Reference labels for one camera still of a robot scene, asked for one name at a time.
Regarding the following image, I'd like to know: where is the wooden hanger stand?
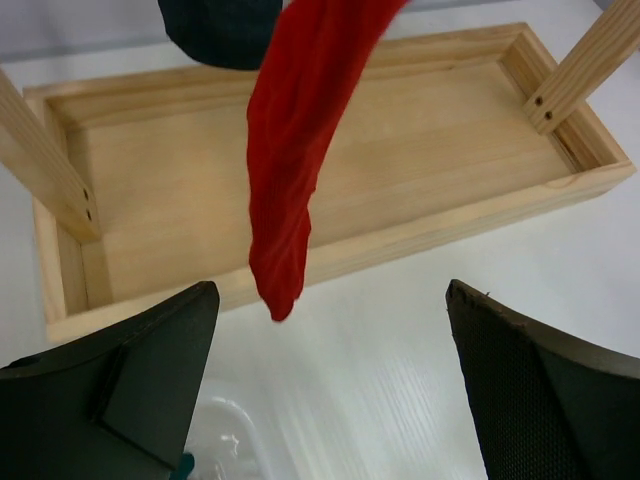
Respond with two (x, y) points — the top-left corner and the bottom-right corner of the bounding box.
(1, 1), (639, 342)

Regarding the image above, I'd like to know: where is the dark navy sock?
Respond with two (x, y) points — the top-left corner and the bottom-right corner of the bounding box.
(158, 0), (283, 71)

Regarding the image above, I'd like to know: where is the green christmas sock in bin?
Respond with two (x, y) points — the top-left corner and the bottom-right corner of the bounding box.
(170, 452), (195, 480)

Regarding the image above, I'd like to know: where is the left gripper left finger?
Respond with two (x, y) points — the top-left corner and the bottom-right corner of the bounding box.
(1, 281), (220, 479)

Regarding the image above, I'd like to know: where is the translucent plastic bin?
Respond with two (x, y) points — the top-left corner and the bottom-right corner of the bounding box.
(185, 380), (297, 479)

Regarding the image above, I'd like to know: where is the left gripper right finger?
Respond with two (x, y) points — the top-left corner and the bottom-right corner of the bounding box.
(445, 280), (639, 479)

